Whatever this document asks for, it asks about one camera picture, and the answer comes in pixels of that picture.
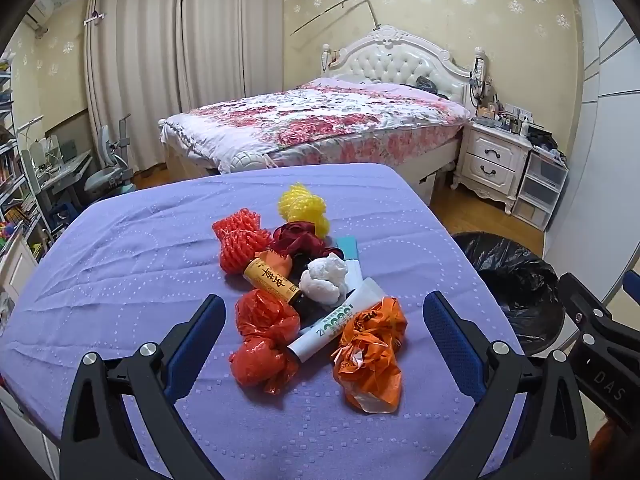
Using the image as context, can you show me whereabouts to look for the white bed with tufted headboard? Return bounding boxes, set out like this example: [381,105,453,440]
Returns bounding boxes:
[159,27,477,197]

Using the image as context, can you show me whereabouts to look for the white air conditioner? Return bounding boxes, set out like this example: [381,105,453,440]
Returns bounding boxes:
[25,0,55,29]

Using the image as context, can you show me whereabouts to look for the clear plastic drawer unit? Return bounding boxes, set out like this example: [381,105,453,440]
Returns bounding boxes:
[512,147,569,232]

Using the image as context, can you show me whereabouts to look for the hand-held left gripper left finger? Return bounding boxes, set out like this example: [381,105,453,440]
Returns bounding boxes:
[60,294,227,480]

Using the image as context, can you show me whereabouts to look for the orange plastic bag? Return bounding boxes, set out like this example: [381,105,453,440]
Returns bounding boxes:
[331,297,408,414]

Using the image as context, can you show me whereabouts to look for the bookshelf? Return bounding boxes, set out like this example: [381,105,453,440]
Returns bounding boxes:
[0,50,47,271]

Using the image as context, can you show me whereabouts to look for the white tube with green print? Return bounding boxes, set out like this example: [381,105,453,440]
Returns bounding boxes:
[287,277,386,364]

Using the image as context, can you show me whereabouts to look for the lilac cloth covered table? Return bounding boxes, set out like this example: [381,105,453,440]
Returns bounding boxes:
[0,162,531,480]

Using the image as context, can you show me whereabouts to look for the white wardrobe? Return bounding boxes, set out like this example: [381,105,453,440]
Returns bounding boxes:
[544,0,640,306]

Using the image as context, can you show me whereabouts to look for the white tissue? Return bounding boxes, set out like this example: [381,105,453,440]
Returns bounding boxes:
[299,255,349,306]

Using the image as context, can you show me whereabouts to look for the white nightstand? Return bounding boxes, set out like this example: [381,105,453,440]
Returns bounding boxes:
[452,120,534,216]

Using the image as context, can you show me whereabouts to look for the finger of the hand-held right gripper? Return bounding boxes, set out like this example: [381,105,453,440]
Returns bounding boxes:
[622,269,640,307]
[557,272,614,334]

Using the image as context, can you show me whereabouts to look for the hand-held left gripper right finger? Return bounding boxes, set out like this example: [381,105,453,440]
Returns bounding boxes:
[422,290,592,480]

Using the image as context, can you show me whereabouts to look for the yellow foam fruit net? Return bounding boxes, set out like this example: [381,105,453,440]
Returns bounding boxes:
[278,183,332,240]

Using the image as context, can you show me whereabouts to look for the thin metal pole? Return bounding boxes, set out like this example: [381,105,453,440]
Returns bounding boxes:
[290,0,382,37]

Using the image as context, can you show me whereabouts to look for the dark bag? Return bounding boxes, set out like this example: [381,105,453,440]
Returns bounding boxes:
[527,125,569,162]

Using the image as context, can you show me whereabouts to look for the cluster of small bottles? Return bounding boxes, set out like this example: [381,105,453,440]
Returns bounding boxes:
[472,87,534,136]

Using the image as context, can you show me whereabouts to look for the black lined trash bin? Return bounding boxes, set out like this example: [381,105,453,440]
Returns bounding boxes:
[450,231,569,357]

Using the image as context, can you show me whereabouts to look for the floral blanket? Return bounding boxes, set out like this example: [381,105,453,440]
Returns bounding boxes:
[160,80,471,173]

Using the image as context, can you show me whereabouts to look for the pink pillow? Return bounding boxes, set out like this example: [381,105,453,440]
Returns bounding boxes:
[305,77,453,108]

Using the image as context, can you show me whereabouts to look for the grey desk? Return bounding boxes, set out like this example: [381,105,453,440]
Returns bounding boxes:
[30,150,94,221]

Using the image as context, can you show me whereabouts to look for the red plastic bag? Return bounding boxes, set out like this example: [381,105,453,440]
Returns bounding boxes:
[229,289,302,396]

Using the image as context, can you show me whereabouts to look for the person's right forearm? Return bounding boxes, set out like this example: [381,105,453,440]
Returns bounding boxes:
[590,419,640,480]

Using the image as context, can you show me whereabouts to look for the brown bottle with yellow label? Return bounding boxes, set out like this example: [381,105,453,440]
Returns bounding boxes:
[243,255,326,328]

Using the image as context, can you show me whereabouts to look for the orange foam fruit net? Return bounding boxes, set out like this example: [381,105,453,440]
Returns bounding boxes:
[212,207,274,276]

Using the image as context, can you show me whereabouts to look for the beige curtain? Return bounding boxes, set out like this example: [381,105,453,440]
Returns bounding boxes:
[181,0,287,113]
[84,0,185,173]

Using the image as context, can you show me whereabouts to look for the grey office chair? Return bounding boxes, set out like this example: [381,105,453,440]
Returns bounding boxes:
[82,116,137,196]

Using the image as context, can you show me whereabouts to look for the dark red wrapper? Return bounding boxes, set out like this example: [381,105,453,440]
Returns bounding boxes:
[270,221,339,262]

